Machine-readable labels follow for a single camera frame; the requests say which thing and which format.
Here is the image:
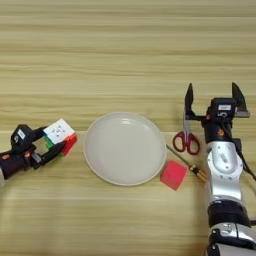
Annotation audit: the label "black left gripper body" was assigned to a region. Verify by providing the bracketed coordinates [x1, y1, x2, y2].
[0, 145, 43, 180]

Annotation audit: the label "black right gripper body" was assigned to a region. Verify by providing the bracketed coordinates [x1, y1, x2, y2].
[203, 112, 235, 145]

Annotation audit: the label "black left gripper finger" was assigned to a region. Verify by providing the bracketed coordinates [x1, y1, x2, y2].
[34, 141, 68, 168]
[31, 126, 48, 141]

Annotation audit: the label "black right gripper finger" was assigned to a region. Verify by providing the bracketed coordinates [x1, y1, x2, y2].
[183, 82, 208, 122]
[231, 81, 251, 119]

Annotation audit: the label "multicoloured puzzle cube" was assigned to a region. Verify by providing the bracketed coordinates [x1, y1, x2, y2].
[43, 118, 79, 158]

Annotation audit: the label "red handled scissors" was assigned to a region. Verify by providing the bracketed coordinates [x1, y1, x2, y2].
[172, 111, 202, 156]

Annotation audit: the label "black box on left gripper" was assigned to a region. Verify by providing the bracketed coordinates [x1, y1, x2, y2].
[10, 123, 35, 148]

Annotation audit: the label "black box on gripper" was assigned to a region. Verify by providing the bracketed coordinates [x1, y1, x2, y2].
[208, 97, 237, 121]
[10, 123, 35, 148]

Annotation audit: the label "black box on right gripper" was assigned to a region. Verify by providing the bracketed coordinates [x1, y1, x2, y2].
[208, 97, 237, 121]

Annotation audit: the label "red foam cube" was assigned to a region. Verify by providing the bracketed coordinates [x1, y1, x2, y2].
[159, 159, 189, 192]

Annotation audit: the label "round beige plate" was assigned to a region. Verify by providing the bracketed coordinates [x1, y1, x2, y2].
[83, 111, 168, 187]

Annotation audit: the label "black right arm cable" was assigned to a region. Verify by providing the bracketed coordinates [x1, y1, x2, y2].
[221, 122, 256, 183]

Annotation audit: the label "wooden handled screwdriver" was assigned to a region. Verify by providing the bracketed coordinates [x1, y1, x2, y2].
[166, 144, 208, 183]

